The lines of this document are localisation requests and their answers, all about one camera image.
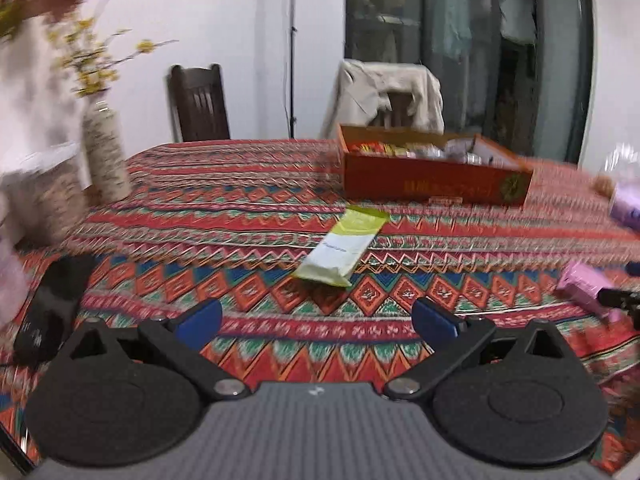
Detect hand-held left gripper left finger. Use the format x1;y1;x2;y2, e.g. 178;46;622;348
55;298;251;401

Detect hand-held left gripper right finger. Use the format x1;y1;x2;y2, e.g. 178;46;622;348
384;297;587;402

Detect black-framed sliding glass door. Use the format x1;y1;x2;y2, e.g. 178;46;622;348
345;0;597;165

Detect floor lamp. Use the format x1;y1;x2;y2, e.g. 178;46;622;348
287;0;299;140

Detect orange cardboard box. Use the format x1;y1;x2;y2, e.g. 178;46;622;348
336;124;535;207

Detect pile of snack packets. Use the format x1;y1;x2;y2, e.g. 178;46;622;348
347;139;496;166

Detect jacket-draped wooden chair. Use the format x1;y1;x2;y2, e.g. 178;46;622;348
385;91;419;129

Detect large pink ceramic vase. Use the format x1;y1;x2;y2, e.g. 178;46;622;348
0;170;32;322

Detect pink snack packet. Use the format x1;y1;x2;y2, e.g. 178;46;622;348
556;260;626;322

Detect small floral vase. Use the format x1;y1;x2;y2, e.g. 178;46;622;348
82;102;132;202

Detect black smartphone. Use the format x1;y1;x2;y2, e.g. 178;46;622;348
14;255;99;367

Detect beige jacket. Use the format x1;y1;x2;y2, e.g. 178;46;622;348
324;59;445;136

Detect yellow flower sprigs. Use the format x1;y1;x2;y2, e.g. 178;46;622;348
47;0;179;99

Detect purple tissue pack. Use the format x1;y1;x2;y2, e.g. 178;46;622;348
609;180;640;232

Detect green snack packet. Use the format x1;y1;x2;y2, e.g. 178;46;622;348
292;205;391;289

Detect hanging pale shirt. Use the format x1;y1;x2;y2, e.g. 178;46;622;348
435;0;473;61

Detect clear plastic bag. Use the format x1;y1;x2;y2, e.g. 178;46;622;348
592;142;640;196

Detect dark wooden chair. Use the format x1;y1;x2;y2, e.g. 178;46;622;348
167;63;231;142

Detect glass jar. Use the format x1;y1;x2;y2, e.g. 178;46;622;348
27;157;90;242

